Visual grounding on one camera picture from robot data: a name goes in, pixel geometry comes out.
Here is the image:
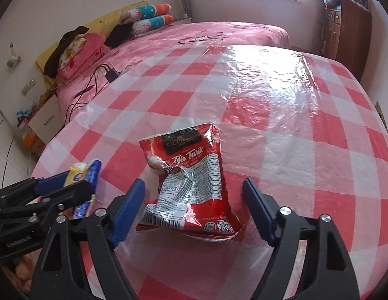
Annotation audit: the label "white wall ornament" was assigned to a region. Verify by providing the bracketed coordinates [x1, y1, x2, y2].
[6, 42, 21, 69]

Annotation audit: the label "white nightstand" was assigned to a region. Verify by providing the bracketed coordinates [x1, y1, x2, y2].
[27, 95, 65, 157]

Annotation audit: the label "white wardrobe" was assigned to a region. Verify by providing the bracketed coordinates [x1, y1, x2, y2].
[0, 103, 32, 191]

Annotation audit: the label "brown wooden cabinet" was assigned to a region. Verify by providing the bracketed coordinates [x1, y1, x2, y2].
[320, 0, 373, 82]

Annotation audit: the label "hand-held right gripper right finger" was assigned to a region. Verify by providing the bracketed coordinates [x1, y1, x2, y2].
[242, 177, 360, 300]

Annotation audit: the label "yellow blue tissue pack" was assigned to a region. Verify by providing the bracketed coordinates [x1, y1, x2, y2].
[63, 159, 102, 219]

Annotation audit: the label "red checkered tablecloth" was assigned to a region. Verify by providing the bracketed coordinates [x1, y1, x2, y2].
[31, 44, 388, 300]

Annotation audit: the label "pink pillow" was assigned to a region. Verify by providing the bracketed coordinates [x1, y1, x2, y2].
[58, 31, 112, 80]

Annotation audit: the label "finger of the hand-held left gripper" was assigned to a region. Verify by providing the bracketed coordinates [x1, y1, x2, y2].
[0, 170, 73, 207]
[0, 179, 97, 226]

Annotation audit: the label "dark brown garment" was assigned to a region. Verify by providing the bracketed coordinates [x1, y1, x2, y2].
[43, 26, 90, 78]

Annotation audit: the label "black garment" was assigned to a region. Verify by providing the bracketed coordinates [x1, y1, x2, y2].
[105, 24, 134, 48]

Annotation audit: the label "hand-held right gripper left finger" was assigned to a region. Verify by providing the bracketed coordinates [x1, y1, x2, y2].
[31, 178, 147, 300]

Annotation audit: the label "colourful items on nightstand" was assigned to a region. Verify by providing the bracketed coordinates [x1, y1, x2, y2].
[16, 106, 34, 129]

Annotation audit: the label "wall socket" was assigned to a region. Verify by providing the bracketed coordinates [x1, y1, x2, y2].
[374, 100, 388, 141]

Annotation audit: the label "wall switch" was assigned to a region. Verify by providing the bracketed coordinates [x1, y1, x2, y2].
[20, 79, 37, 96]

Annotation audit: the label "orange box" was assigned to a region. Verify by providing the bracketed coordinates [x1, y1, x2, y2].
[23, 129, 46, 155]

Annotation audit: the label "red milk tea packet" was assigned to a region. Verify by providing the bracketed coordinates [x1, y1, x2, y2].
[135, 123, 246, 241]

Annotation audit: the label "bed with pink sheet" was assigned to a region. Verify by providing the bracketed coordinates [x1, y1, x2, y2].
[55, 21, 291, 126]

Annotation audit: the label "black charging cables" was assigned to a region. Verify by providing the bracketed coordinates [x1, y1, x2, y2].
[64, 62, 120, 122]

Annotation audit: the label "person's left hand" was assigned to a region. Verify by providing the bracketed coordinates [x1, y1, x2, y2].
[11, 248, 37, 292]

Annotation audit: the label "yellow headboard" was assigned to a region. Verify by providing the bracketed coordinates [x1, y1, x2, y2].
[35, 3, 151, 76]

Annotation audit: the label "yellow floral print pillow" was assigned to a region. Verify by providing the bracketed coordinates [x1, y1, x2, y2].
[59, 36, 88, 69]

